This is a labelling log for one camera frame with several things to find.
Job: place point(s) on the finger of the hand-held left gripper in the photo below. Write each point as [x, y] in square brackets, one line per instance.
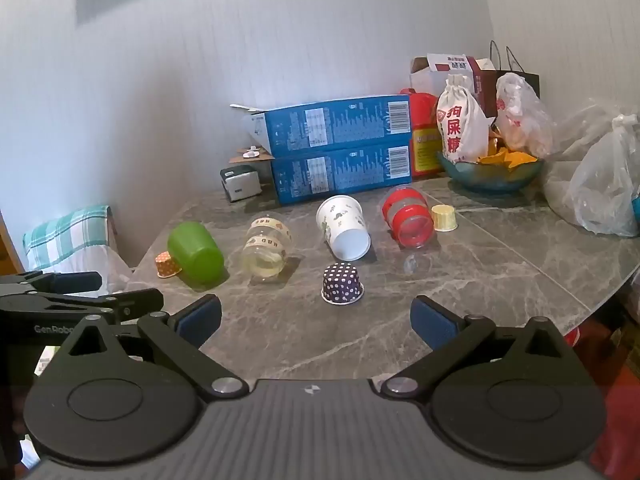
[127, 302]
[70, 282]

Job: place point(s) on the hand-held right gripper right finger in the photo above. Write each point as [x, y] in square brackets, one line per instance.
[433, 324]

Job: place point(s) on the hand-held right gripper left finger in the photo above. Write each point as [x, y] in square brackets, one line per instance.
[199, 319]

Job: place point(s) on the small orange dotted paper cup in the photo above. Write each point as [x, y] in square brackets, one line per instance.
[167, 265]

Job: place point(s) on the small clear plastic cup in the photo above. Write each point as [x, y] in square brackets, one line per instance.
[417, 264]

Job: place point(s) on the green plastic cup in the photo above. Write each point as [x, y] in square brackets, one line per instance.
[197, 255]

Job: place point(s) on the clear glass cup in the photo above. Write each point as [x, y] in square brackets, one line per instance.
[265, 245]

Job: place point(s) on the purple polka dot paper cup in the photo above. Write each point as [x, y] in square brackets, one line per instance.
[342, 282]

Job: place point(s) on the small yellow paper cup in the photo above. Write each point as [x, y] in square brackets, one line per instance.
[444, 218]

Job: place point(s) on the red plastic cup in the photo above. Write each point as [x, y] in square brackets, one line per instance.
[407, 215]

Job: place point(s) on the white printed paper cup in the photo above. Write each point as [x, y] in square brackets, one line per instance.
[340, 222]

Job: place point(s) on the checkered green white cloth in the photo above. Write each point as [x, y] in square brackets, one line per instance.
[70, 230]

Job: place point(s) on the grey and white small device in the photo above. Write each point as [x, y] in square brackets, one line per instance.
[241, 184]

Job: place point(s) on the blue glass bowl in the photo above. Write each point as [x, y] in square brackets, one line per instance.
[492, 177]

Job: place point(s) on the blue cardboard box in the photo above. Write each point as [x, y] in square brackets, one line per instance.
[345, 172]
[330, 122]

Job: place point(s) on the small white cap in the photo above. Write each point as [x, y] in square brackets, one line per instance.
[250, 150]

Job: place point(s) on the orange snack packets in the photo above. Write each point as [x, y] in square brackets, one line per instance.
[515, 157]

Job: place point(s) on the red plastic jug yellow label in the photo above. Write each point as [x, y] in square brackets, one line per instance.
[422, 135]

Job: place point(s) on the red object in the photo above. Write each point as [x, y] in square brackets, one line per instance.
[622, 400]

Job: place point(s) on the large clear plastic bag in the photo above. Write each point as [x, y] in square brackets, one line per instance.
[605, 185]

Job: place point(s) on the printed clear plastic bag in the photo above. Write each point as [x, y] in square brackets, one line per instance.
[525, 115]

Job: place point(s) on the white and maroon carton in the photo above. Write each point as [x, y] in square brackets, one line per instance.
[427, 77]

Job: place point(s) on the crumpled clear plastic bag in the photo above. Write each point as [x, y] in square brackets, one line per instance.
[582, 122]

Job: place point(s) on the dark paper bag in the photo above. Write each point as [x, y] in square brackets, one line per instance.
[530, 82]

